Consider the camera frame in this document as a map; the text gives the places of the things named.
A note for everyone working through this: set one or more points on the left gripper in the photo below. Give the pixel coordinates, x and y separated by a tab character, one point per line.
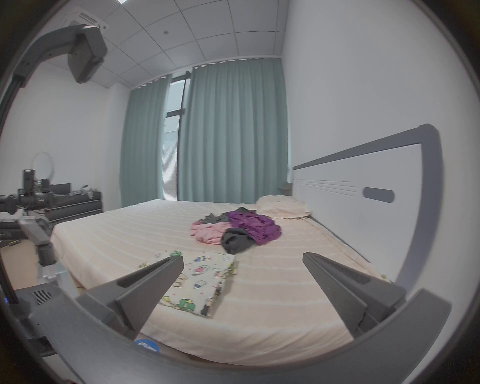
39	198

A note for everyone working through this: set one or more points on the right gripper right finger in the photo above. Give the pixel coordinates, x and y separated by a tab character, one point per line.
348	296

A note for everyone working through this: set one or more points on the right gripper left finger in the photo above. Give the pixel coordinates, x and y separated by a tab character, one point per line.
146	292

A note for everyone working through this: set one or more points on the white printed pyjama top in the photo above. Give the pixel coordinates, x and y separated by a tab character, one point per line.
202	277

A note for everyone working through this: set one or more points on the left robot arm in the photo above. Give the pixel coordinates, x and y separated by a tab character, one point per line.
37	236

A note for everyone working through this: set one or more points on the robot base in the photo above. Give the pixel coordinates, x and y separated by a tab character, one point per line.
50	277

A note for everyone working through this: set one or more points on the bed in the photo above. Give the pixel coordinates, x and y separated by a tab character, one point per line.
262	292

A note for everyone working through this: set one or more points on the dark grey low cabinet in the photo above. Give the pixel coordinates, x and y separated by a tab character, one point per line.
78	208

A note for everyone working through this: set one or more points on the pink garment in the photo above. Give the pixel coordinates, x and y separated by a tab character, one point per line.
210	232

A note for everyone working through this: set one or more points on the grey garment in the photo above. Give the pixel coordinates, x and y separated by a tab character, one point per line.
212	218

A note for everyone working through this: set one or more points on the cream pillow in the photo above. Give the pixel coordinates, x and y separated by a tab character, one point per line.
285	206

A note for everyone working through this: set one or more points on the purple garment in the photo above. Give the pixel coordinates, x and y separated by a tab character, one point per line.
258	227

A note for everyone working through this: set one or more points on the blue-green curtain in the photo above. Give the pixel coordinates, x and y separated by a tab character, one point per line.
232	131
144	142

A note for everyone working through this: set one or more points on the grey bedside table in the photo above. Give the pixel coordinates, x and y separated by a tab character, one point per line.
285	189

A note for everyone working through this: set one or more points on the window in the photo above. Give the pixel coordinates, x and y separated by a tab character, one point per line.
172	157

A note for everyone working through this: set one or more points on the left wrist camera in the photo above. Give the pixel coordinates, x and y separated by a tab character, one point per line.
44	184

